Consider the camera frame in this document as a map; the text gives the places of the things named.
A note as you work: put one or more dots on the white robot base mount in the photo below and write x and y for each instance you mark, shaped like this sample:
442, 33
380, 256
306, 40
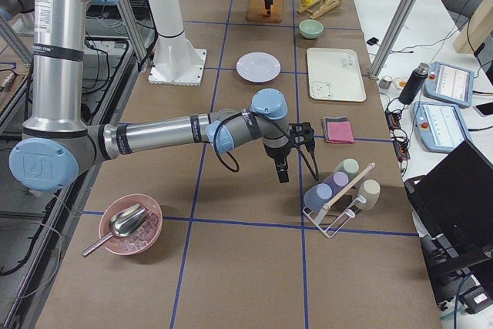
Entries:
175, 61

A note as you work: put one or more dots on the white wire cup rack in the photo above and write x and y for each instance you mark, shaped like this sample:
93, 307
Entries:
329, 222

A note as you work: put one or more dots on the grey cloth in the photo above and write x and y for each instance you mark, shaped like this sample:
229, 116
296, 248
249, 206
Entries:
325, 120

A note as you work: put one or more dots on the green ceramic bowl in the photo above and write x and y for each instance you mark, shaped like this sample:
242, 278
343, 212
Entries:
310, 28

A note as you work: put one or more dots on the small metal tin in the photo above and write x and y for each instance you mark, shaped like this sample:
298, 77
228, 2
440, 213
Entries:
385, 82

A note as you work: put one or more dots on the teach pendant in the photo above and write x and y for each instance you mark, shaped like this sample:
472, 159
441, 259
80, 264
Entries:
448, 83
440, 126

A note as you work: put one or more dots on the wooden rack dowel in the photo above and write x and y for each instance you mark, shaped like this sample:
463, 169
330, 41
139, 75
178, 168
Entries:
355, 182

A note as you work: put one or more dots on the far teach pendant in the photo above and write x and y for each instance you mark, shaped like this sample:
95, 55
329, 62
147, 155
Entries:
448, 83

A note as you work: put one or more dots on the blue cup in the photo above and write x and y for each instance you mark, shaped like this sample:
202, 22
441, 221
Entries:
317, 196

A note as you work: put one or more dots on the aluminium frame post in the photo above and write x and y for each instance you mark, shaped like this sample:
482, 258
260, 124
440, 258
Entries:
397, 23

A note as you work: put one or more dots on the purple cup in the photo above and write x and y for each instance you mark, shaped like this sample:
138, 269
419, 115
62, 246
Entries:
336, 181

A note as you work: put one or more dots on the near teach pendant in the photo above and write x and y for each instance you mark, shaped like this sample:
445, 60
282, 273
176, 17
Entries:
440, 126

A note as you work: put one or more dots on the cream bear tray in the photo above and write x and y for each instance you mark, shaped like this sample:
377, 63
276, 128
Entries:
335, 75

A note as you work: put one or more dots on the green cup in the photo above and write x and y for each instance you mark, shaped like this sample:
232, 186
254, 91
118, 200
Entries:
348, 166

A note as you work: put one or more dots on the pink cloth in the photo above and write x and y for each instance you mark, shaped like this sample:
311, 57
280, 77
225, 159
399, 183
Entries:
339, 132

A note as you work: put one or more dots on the black water bottle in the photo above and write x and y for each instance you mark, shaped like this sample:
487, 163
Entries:
414, 84

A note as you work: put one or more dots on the black laptop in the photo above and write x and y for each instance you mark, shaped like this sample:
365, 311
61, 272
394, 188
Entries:
455, 197

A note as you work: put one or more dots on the beige cup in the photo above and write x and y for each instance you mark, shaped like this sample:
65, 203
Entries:
367, 194

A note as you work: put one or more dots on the pink bowl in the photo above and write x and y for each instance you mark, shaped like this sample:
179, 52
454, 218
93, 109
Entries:
137, 232

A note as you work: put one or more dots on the metal scoop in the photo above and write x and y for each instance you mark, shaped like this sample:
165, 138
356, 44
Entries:
123, 224

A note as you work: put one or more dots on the wooden cutting board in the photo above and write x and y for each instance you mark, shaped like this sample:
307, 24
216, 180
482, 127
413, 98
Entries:
256, 12

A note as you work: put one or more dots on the white round plate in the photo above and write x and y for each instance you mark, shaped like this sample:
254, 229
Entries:
258, 67

